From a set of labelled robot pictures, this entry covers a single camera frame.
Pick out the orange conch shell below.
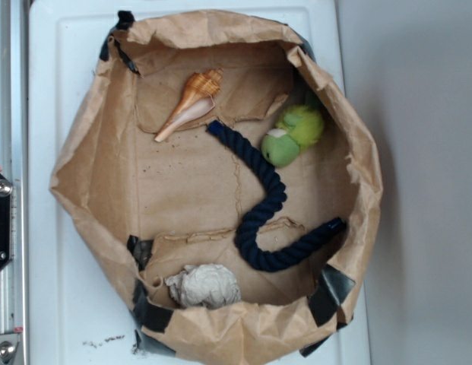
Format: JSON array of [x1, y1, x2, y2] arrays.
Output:
[[154, 68, 223, 142]]

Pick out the brown paper bag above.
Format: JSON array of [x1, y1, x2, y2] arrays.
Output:
[[51, 10, 383, 364]]

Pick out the green plush toy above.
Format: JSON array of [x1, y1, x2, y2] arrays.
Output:
[[261, 105, 325, 168]]

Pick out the crumpled white paper ball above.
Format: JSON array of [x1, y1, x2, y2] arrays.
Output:
[[164, 264, 242, 309]]

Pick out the white plastic tray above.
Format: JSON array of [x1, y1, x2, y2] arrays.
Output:
[[27, 0, 373, 365]]

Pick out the dark blue twisted rope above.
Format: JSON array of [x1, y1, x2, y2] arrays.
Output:
[[205, 119, 347, 273]]

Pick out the black metal bracket plate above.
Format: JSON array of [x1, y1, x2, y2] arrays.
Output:
[[0, 173, 13, 272]]

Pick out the aluminium frame rail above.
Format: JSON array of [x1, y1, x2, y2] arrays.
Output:
[[0, 1, 30, 364]]

